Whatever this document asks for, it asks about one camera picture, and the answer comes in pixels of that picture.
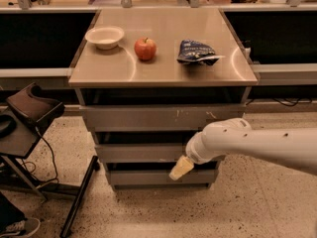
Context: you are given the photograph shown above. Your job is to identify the black cable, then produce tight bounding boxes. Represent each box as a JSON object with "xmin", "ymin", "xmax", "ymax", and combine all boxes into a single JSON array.
[{"xmin": 20, "ymin": 126, "xmax": 60, "ymax": 185}]

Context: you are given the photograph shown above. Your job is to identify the grey drawer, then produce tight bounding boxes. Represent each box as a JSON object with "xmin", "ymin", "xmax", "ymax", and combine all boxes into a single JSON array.
[
  {"xmin": 80, "ymin": 104, "xmax": 245, "ymax": 132},
  {"xmin": 106, "ymin": 170, "xmax": 218, "ymax": 186},
  {"xmin": 95, "ymin": 143, "xmax": 185, "ymax": 163}
]

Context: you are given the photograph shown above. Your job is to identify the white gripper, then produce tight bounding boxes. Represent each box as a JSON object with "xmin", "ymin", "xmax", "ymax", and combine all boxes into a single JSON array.
[{"xmin": 169, "ymin": 132, "xmax": 212, "ymax": 180}]

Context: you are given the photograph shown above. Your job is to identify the red apple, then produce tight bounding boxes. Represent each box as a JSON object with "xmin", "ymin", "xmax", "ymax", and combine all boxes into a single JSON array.
[{"xmin": 134, "ymin": 38, "xmax": 157, "ymax": 61}]

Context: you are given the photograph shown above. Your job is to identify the dark side table stand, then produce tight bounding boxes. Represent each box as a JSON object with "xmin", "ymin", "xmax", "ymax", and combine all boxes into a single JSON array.
[{"xmin": 0, "ymin": 110, "xmax": 99, "ymax": 238}]

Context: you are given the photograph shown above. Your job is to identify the blue chip bag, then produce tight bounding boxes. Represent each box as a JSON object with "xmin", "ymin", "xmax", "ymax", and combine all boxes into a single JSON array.
[{"xmin": 176, "ymin": 39, "xmax": 223, "ymax": 65}]

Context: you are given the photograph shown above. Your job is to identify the floor cables under bench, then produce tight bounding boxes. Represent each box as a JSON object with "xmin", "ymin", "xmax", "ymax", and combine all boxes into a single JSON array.
[{"xmin": 246, "ymin": 97, "xmax": 314, "ymax": 108}]

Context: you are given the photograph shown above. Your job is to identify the grey bottom drawer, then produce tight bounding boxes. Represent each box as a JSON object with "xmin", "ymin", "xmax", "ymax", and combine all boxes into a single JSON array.
[{"xmin": 106, "ymin": 170, "xmax": 218, "ymax": 186}]

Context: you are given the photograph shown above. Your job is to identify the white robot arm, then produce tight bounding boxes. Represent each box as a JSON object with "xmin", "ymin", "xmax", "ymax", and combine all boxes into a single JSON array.
[{"xmin": 169, "ymin": 118, "xmax": 317, "ymax": 180}]

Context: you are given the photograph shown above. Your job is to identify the black VR headset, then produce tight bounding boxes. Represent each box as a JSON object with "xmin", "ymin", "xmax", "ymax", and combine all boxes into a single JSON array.
[{"xmin": 6, "ymin": 82, "xmax": 64, "ymax": 134}]

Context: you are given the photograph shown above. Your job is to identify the grey top drawer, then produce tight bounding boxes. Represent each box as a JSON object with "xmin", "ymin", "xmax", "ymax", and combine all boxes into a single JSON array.
[{"xmin": 80, "ymin": 104, "xmax": 245, "ymax": 132}]

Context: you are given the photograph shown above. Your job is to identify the grey sneaker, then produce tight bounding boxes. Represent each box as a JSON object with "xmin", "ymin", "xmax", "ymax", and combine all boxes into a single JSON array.
[{"xmin": 0, "ymin": 218, "xmax": 41, "ymax": 238}]

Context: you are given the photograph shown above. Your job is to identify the white ceramic bowl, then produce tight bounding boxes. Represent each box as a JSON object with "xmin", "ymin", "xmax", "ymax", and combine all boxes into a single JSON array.
[{"xmin": 85, "ymin": 26, "xmax": 125, "ymax": 50}]

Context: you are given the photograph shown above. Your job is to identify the grey metal drawer cabinet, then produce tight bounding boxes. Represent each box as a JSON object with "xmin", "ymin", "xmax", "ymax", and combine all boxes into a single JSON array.
[{"xmin": 67, "ymin": 6, "xmax": 260, "ymax": 192}]

